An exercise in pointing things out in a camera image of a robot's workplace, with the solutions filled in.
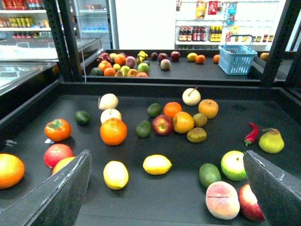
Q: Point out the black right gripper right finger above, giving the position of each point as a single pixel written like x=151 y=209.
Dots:
x=278 y=192

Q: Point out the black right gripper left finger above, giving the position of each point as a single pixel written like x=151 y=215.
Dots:
x=57 y=201

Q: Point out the yellow lemon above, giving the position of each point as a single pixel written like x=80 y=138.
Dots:
x=156 y=164
x=115 y=175

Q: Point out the black shelf tray near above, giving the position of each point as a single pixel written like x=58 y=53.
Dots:
x=175 y=198

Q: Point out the black shelf tray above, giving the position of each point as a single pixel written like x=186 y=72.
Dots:
x=185 y=72
x=175 y=198

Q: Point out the pile of fruit far shelf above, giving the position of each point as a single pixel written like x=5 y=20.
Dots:
x=122 y=65

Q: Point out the black shelf tray far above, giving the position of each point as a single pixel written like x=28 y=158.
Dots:
x=185 y=72

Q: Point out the red apple front right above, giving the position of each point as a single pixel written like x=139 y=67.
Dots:
x=248 y=204

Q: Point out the orange behind left finger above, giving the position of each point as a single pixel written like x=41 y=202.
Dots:
x=62 y=163

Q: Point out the red apple left front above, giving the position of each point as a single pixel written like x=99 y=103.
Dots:
x=56 y=153

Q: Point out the green yellow pear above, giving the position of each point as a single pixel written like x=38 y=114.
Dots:
x=271 y=141

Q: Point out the orange at far left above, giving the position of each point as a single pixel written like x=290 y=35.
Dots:
x=12 y=170

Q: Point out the bright green apple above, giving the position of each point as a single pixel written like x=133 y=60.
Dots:
x=232 y=165

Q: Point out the pink peach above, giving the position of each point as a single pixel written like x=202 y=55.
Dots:
x=222 y=200

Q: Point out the red chili pepper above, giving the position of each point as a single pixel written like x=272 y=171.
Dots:
x=251 y=137

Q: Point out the green avocado front right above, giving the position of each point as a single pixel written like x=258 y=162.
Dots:
x=208 y=174

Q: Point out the orange persimmon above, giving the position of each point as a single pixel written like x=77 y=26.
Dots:
x=58 y=130

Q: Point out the dark green avocado left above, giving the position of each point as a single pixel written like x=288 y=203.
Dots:
x=82 y=118

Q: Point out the large orange mandarin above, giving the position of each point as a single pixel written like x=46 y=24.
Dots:
x=113 y=131

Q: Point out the brown kiwi lower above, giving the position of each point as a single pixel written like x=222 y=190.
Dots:
x=196 y=135

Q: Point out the brown kiwi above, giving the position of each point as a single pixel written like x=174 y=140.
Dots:
x=199 y=120
x=196 y=135

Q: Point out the brown kiwi upper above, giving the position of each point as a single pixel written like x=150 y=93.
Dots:
x=199 y=120

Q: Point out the yellow orange apple back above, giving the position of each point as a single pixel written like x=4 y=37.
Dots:
x=209 y=108

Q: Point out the yellow orange apple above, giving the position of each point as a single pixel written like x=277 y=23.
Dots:
x=183 y=122
x=209 y=108

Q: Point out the white pear upper left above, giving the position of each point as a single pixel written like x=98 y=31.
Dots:
x=108 y=101

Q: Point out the green lime lower centre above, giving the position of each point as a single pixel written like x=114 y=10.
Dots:
x=143 y=129

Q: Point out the green lime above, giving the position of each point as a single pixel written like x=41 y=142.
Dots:
x=143 y=129
x=154 y=110

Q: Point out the yellow orange apple centre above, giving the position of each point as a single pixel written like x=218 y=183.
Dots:
x=183 y=122

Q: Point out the white pear with stem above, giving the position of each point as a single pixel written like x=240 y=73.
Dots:
x=191 y=96

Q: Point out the red yellow apple centre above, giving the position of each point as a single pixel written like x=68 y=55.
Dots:
x=162 y=125

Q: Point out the green lime upper centre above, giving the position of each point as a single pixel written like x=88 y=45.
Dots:
x=154 y=110

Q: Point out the small orange tangerine centre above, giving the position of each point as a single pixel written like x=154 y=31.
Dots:
x=171 y=109

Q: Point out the glass top freezer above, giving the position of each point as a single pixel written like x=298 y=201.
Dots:
x=27 y=66

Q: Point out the small blue basket far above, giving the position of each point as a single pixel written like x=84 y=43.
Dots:
x=236 y=60

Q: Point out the dark sauce bottles row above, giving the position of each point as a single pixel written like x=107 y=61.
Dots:
x=200 y=33

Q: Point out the black shelf upright post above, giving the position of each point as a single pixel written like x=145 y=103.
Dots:
x=59 y=17

